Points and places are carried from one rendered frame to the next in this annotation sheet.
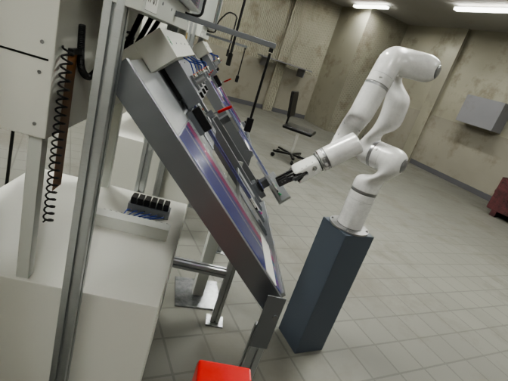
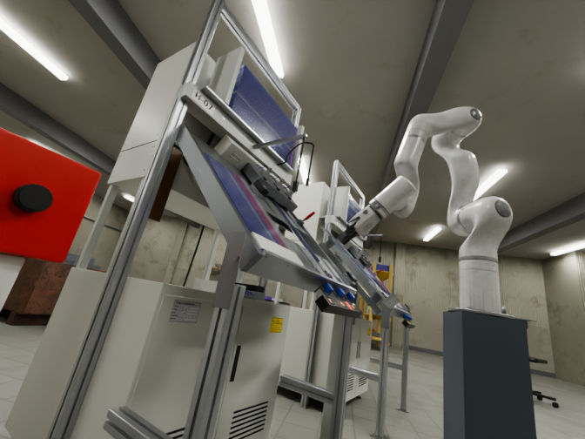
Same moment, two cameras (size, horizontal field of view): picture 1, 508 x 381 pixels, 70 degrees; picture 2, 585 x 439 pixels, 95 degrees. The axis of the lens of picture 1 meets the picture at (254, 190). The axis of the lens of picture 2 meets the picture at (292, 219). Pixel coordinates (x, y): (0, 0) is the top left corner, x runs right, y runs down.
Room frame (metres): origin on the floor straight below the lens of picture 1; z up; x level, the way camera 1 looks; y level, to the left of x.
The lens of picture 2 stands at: (0.45, -0.64, 0.62)
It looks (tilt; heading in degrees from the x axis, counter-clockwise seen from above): 18 degrees up; 44
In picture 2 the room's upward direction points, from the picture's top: 10 degrees clockwise
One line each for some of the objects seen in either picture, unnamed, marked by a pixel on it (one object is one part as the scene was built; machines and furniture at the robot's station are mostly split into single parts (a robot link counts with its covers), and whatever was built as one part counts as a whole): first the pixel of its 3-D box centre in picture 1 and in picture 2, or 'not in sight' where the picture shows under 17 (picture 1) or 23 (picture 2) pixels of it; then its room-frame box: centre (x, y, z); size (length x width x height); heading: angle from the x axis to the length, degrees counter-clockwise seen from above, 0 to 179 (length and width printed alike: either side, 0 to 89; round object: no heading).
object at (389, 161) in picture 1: (380, 170); (483, 230); (1.61, -0.51, 1.00); 0.19 x 0.12 x 0.24; 51
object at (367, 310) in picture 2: not in sight; (373, 305); (7.95, 2.87, 1.05); 2.40 x 0.62 x 2.10; 31
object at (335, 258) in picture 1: (322, 286); (485, 434); (1.63, -0.48, 0.35); 0.18 x 0.18 x 0.70; 31
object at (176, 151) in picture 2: (66, 122); (168, 181); (0.83, 0.48, 1.02); 0.06 x 0.01 x 0.35; 10
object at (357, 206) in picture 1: (355, 209); (478, 288); (1.63, -0.48, 0.79); 0.19 x 0.19 x 0.18
